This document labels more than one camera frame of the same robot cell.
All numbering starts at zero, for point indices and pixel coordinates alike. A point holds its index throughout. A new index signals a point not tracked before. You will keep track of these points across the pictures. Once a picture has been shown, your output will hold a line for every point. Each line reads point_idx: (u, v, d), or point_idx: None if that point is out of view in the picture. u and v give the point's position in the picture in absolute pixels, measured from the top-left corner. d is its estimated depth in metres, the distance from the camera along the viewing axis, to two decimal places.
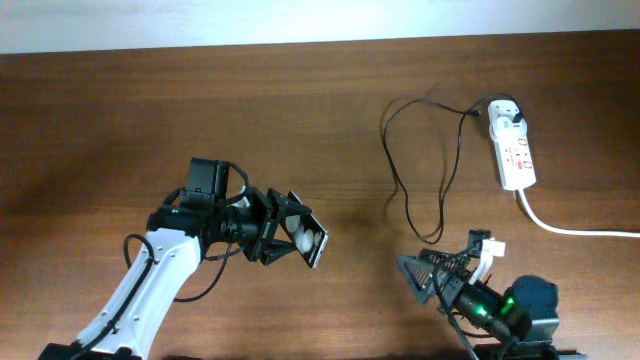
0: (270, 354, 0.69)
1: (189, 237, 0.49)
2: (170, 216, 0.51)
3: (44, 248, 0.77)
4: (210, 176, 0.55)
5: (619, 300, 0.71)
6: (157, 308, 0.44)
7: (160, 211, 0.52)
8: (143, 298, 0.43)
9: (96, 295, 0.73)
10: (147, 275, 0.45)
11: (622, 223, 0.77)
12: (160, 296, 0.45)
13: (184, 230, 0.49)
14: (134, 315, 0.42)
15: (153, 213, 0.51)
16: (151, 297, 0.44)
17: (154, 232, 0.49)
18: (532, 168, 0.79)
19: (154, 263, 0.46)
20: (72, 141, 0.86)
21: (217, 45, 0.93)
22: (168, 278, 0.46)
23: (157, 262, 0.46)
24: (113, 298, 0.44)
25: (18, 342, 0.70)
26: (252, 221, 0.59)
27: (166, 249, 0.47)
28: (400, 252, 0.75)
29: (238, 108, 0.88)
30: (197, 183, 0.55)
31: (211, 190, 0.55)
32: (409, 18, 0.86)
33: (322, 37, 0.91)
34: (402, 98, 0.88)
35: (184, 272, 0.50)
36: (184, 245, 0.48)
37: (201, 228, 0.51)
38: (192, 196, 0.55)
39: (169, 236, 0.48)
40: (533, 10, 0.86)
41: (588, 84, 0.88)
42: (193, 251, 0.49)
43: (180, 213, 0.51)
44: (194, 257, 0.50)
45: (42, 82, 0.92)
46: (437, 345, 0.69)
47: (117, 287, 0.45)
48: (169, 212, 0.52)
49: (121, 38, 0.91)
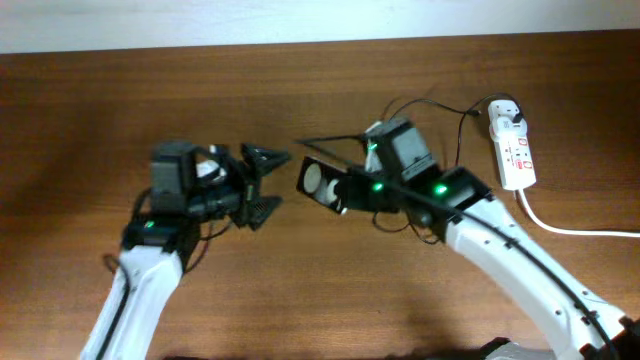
0: (270, 354, 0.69)
1: (166, 256, 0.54)
2: (144, 230, 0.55)
3: (44, 247, 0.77)
4: (175, 178, 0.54)
5: (622, 301, 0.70)
6: (142, 331, 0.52)
7: (133, 225, 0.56)
8: (126, 325, 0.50)
9: (96, 295, 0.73)
10: (127, 302, 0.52)
11: (623, 223, 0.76)
12: (144, 318, 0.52)
13: (160, 248, 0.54)
14: (116, 353, 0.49)
15: (127, 229, 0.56)
16: (133, 322, 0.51)
17: (129, 254, 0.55)
18: (532, 168, 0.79)
19: (133, 291, 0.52)
20: (73, 141, 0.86)
21: (217, 45, 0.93)
22: (146, 303, 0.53)
23: (135, 289, 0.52)
24: (100, 324, 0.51)
25: (18, 342, 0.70)
26: (231, 192, 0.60)
27: (142, 274, 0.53)
28: (400, 252, 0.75)
29: (237, 107, 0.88)
30: (163, 186, 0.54)
31: (181, 189, 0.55)
32: (408, 18, 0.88)
33: (321, 37, 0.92)
34: (402, 98, 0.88)
35: (164, 291, 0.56)
36: (160, 266, 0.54)
37: (177, 240, 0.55)
38: (161, 201, 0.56)
39: (143, 259, 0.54)
40: (528, 9, 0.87)
41: (588, 84, 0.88)
42: (170, 269, 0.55)
43: (154, 227, 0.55)
44: (172, 276, 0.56)
45: (42, 81, 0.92)
46: (437, 345, 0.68)
47: (102, 312, 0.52)
48: (143, 224, 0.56)
49: (121, 37, 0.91)
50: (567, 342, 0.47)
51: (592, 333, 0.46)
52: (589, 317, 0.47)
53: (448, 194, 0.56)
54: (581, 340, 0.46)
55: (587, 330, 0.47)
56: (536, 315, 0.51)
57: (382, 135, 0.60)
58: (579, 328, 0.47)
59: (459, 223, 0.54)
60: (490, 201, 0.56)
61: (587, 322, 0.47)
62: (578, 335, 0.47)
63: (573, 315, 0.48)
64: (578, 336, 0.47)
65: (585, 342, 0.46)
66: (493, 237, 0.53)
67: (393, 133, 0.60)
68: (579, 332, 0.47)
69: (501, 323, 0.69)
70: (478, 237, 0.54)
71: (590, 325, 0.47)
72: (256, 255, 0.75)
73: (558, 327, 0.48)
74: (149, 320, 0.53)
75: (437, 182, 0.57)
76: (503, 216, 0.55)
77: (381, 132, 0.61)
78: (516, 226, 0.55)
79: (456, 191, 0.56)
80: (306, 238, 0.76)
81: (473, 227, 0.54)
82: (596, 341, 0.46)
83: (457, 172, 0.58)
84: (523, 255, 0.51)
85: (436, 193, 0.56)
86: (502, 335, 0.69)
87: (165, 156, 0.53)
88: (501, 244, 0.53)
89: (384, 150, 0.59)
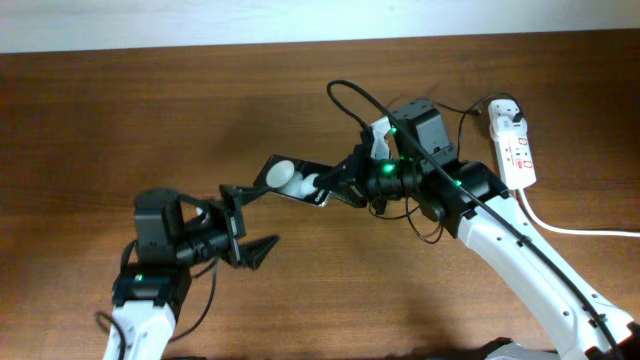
0: (270, 354, 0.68)
1: (158, 309, 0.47)
2: (136, 284, 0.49)
3: (43, 246, 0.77)
4: (160, 228, 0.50)
5: (625, 300, 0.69)
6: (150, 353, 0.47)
7: (120, 283, 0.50)
8: None
9: (96, 295, 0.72)
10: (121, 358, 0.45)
11: (624, 223, 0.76)
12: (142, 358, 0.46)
13: (152, 302, 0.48)
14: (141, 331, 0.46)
15: (117, 284, 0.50)
16: None
17: (121, 309, 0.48)
18: (532, 168, 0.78)
19: (127, 347, 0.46)
20: (73, 140, 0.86)
21: (217, 45, 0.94)
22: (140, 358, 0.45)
23: (129, 345, 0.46)
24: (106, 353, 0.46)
25: (18, 341, 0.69)
26: (215, 230, 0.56)
27: (136, 328, 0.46)
28: (400, 252, 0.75)
29: (237, 107, 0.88)
30: (150, 237, 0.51)
31: (167, 242, 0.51)
32: (408, 18, 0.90)
33: (321, 36, 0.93)
34: (402, 98, 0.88)
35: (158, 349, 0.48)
36: (156, 321, 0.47)
37: (170, 291, 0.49)
38: (149, 249, 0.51)
39: (138, 313, 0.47)
40: (518, 9, 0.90)
41: (586, 83, 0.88)
42: (166, 324, 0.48)
43: (146, 275, 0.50)
44: (165, 334, 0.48)
45: (42, 80, 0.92)
46: (437, 345, 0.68)
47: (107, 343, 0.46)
48: (133, 280, 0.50)
49: (122, 37, 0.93)
50: (572, 346, 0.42)
51: (598, 336, 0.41)
52: (596, 320, 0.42)
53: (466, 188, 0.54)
54: (586, 342, 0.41)
55: (592, 332, 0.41)
56: (545, 318, 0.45)
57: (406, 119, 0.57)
58: (585, 329, 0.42)
59: (473, 217, 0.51)
60: (504, 198, 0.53)
61: (594, 325, 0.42)
62: (584, 337, 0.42)
63: (581, 317, 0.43)
64: (583, 337, 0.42)
65: (590, 344, 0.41)
66: (506, 233, 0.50)
67: (418, 118, 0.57)
68: (586, 334, 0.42)
69: (502, 323, 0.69)
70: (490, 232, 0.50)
71: (596, 328, 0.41)
72: None
73: (566, 330, 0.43)
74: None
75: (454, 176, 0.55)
76: (516, 214, 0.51)
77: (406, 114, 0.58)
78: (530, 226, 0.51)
79: (474, 184, 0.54)
80: (306, 238, 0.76)
81: (484, 223, 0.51)
82: (601, 344, 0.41)
83: (476, 168, 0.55)
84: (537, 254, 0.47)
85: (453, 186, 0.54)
86: (502, 335, 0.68)
87: (146, 199, 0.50)
88: (513, 242, 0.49)
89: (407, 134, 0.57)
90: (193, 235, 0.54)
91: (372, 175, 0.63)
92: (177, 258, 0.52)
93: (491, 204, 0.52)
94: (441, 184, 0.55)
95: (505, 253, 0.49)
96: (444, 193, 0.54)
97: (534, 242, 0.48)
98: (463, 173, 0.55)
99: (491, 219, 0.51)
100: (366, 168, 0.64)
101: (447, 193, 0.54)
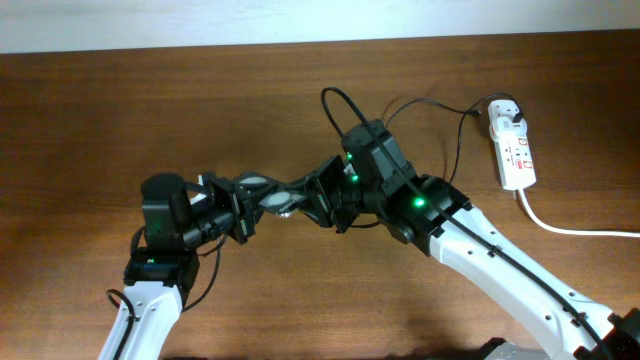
0: (269, 354, 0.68)
1: (168, 288, 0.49)
2: (147, 267, 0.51)
3: (43, 247, 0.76)
4: (166, 216, 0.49)
5: (624, 300, 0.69)
6: (157, 333, 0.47)
7: (135, 261, 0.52)
8: (133, 347, 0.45)
9: (96, 295, 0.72)
10: (131, 332, 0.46)
11: (623, 223, 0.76)
12: (152, 334, 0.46)
13: (162, 281, 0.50)
14: (152, 306, 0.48)
15: (129, 265, 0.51)
16: (141, 345, 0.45)
17: (132, 286, 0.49)
18: (532, 168, 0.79)
19: (136, 320, 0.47)
20: (73, 140, 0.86)
21: (217, 45, 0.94)
22: (151, 331, 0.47)
23: (139, 318, 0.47)
24: (108, 341, 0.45)
25: (18, 342, 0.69)
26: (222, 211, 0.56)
27: (146, 303, 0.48)
28: (399, 252, 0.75)
29: (237, 107, 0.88)
30: (157, 225, 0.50)
31: (175, 228, 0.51)
32: (408, 19, 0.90)
33: (321, 36, 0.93)
34: (402, 98, 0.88)
35: (167, 325, 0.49)
36: (165, 297, 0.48)
37: (180, 273, 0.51)
38: (158, 236, 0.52)
39: (147, 290, 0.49)
40: (517, 10, 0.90)
41: (587, 83, 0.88)
42: (174, 300, 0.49)
43: (158, 261, 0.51)
44: (176, 307, 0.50)
45: (43, 81, 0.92)
46: (437, 345, 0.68)
47: (115, 320, 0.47)
48: (145, 262, 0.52)
49: (122, 37, 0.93)
50: (560, 349, 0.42)
51: (583, 335, 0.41)
52: (578, 320, 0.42)
53: (429, 207, 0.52)
54: (572, 343, 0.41)
55: (577, 332, 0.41)
56: (529, 324, 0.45)
57: (360, 144, 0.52)
58: (570, 330, 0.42)
59: (441, 236, 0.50)
60: (467, 210, 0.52)
61: (577, 324, 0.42)
62: (570, 339, 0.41)
63: (564, 318, 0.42)
64: (569, 339, 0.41)
65: (577, 345, 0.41)
66: (476, 246, 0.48)
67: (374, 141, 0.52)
68: (572, 336, 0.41)
69: (502, 323, 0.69)
70: (460, 247, 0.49)
71: (580, 328, 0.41)
72: (256, 256, 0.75)
73: (551, 335, 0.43)
74: (158, 341, 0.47)
75: (415, 195, 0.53)
76: (482, 223, 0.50)
77: (359, 138, 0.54)
78: (497, 233, 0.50)
79: (437, 199, 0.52)
80: (306, 238, 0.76)
81: (453, 238, 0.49)
82: (587, 343, 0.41)
83: (435, 183, 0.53)
84: (510, 263, 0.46)
85: (416, 207, 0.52)
86: (503, 335, 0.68)
87: (152, 189, 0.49)
88: (485, 253, 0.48)
89: (364, 158, 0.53)
90: (197, 217, 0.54)
91: (336, 188, 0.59)
92: (186, 241, 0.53)
93: (456, 217, 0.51)
94: (405, 205, 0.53)
95: (478, 266, 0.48)
96: (409, 214, 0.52)
97: (505, 251, 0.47)
98: (423, 189, 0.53)
99: (459, 232, 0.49)
100: (332, 181, 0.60)
101: (412, 215, 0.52)
